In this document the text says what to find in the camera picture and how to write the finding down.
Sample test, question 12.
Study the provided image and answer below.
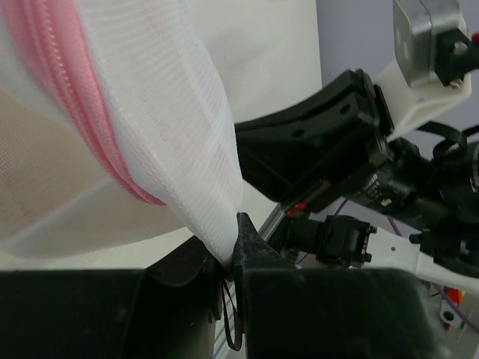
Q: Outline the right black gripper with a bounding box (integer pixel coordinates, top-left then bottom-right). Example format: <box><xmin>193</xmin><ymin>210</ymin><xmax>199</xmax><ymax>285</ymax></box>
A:
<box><xmin>235</xmin><ymin>70</ymin><xmax>478</xmax><ymax>269</ymax></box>

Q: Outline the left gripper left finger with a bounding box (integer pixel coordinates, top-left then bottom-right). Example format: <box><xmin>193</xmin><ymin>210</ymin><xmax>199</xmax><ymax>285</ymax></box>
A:
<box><xmin>1</xmin><ymin>242</ymin><xmax>221</xmax><ymax>358</ymax></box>

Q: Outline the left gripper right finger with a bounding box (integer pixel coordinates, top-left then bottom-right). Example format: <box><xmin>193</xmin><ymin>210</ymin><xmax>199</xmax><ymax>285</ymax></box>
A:
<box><xmin>234</xmin><ymin>213</ymin><xmax>454</xmax><ymax>358</ymax></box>

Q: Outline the white mesh laundry bag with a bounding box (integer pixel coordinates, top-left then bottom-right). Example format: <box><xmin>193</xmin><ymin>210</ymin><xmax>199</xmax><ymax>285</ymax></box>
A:
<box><xmin>0</xmin><ymin>0</ymin><xmax>244</xmax><ymax>355</ymax></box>

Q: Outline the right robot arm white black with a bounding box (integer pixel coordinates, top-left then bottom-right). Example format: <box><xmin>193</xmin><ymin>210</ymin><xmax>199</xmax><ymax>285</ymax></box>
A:
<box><xmin>235</xmin><ymin>64</ymin><xmax>478</xmax><ymax>291</ymax></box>

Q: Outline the aluminium rail frame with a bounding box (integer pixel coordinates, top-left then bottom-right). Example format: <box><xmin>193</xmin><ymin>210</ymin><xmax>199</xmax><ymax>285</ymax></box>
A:
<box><xmin>258</xmin><ymin>204</ymin><xmax>287</xmax><ymax>242</ymax></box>

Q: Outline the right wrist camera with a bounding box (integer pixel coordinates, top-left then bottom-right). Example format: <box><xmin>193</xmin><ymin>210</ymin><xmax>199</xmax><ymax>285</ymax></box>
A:
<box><xmin>374</xmin><ymin>1</ymin><xmax>472</xmax><ymax>141</ymax></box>

